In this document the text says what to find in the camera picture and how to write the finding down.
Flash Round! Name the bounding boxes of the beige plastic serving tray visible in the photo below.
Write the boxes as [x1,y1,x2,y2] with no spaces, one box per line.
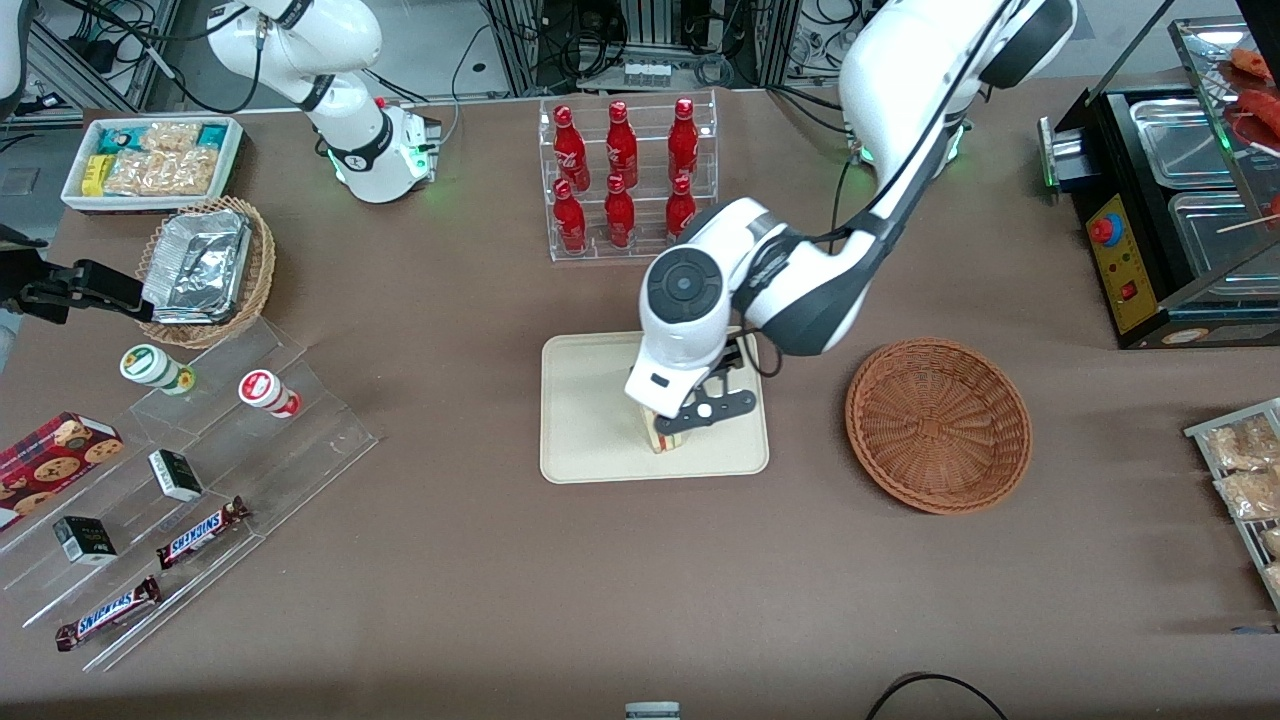
[539,325,771,486]

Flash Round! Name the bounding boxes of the clear acrylic stepped shelf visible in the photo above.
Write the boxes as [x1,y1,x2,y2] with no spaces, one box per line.
[0,319,380,674]

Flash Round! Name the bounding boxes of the green-lid drink cup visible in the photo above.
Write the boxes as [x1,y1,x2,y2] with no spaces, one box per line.
[119,343,197,397]

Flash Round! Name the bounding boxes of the black floor cable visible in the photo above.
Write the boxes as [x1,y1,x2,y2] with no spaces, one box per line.
[864,671,1012,720]

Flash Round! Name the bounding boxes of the equipment rack with cables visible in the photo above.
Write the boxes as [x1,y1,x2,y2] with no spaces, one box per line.
[478,0,803,93]

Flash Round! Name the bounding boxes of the large clear cracker bag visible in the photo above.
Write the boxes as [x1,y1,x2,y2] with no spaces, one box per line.
[103,148,220,198]

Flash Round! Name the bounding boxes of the tray of packaged snacks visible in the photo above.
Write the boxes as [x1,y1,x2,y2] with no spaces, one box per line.
[1184,397,1280,614]

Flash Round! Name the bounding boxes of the red-lid drink cup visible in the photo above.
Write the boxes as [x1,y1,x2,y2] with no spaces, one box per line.
[237,369,302,420]

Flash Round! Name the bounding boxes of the black hot food warmer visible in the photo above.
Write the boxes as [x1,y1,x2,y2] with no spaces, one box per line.
[1038,15,1280,352]

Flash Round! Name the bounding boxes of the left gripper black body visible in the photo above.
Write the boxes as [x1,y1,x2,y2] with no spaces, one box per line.
[654,334,759,434]

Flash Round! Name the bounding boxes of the white rectangular snack bin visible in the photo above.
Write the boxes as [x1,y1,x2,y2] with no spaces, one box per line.
[61,114,245,215]

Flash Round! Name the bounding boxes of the aluminium frame with cables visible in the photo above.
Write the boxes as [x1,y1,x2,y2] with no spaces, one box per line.
[20,0,183,115]

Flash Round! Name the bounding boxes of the small black carton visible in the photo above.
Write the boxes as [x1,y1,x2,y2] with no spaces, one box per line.
[147,448,205,503]
[52,515,119,567]

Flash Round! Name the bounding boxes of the triangular sandwich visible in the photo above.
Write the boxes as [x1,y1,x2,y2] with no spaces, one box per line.
[642,402,694,455]

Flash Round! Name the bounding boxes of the clear acrylic bottle rack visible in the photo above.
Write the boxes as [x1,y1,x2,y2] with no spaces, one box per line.
[537,89,720,264]

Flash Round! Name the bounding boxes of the stacked aluminium foil trays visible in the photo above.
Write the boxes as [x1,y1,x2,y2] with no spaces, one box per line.
[141,209,253,325]

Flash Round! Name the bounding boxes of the clear bag of crackers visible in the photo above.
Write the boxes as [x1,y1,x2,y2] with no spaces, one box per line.
[1204,414,1280,472]
[1214,469,1280,522]

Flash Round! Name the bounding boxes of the Snickers chocolate bar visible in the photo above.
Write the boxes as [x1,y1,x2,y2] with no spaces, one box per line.
[156,496,250,571]
[54,575,162,653]

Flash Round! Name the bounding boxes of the brown round wicker basket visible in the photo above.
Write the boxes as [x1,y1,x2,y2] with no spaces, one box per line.
[844,337,1033,516]

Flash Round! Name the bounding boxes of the red cola bottle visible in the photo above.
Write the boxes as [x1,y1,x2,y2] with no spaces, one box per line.
[552,104,592,192]
[603,174,638,250]
[604,100,640,189]
[551,179,589,255]
[664,176,699,244]
[667,97,701,187]

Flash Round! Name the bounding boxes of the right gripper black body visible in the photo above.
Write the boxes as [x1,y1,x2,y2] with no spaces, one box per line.
[0,248,77,324]

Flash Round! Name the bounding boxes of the red sausage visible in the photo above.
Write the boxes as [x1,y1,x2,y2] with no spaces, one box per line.
[1227,47,1280,83]
[1234,87,1280,153]

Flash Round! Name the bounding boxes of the light woven wicker basket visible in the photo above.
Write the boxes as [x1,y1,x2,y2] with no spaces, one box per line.
[134,196,277,350]

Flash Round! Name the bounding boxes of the small clear cracker bag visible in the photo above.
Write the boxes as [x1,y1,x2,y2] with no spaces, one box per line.
[140,120,204,154]

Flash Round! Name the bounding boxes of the steel warmer pan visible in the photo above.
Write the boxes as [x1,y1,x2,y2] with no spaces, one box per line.
[1166,189,1280,285]
[1128,96,1243,192]

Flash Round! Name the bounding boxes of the red cookie box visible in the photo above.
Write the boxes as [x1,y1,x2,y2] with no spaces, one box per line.
[0,411,125,532]

